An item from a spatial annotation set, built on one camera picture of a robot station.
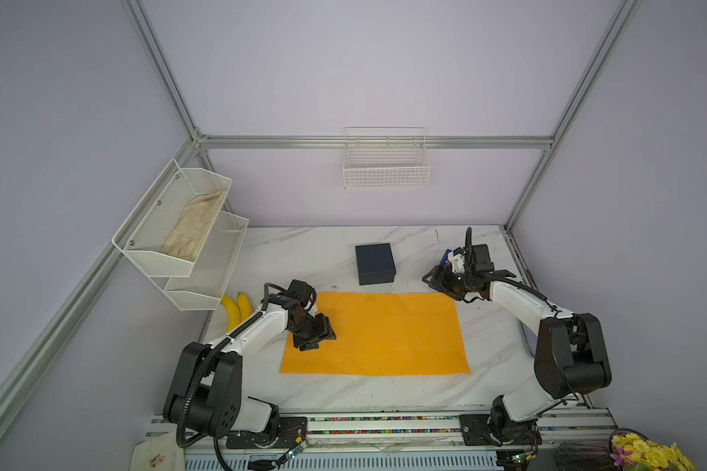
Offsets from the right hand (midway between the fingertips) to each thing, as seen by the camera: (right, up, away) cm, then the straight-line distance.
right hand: (429, 280), depth 91 cm
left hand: (-31, -17, -7) cm, 36 cm away
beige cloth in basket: (-69, +16, -11) cm, 71 cm away
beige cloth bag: (-70, -41, -21) cm, 84 cm away
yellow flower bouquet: (+28, -27, -40) cm, 56 cm away
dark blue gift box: (-16, +5, +10) cm, 20 cm away
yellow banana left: (-61, -10, -2) cm, 61 cm away
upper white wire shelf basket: (-73, +14, -15) cm, 76 cm away
